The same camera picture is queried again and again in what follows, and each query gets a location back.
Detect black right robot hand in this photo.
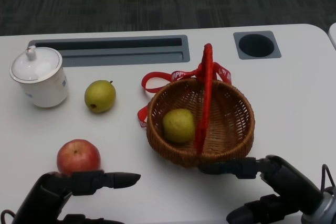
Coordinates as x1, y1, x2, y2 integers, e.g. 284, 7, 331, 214
197, 155, 326, 224

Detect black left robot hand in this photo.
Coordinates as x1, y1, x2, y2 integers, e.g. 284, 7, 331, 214
12, 170, 141, 224

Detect red apple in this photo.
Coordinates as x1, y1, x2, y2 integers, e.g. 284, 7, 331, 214
56, 139, 102, 176

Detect brown wicker basket red handle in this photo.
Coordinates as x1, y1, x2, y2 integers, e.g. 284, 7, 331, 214
146, 43, 256, 168

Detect red printed ribbon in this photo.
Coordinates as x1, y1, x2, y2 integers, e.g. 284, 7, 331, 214
136, 62, 233, 129

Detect white ceramic cup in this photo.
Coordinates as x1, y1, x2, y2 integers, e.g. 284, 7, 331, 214
14, 66, 68, 109

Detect green pear with stem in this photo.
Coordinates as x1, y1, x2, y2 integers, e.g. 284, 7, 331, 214
84, 80, 117, 114

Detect green pear without stem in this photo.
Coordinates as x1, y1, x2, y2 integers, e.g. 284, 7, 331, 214
162, 108, 196, 144

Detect white ceramic cup lid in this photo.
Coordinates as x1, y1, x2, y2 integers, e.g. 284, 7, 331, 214
10, 46, 63, 84

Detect white neighbouring table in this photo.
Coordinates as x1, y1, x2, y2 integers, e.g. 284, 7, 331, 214
328, 22, 336, 51

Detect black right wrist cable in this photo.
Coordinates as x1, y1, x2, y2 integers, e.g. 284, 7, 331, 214
320, 164, 336, 196

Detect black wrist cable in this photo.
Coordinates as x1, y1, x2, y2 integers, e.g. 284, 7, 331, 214
0, 209, 15, 224
320, 164, 336, 196

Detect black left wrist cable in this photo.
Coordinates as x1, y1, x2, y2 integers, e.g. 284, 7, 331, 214
0, 209, 15, 224

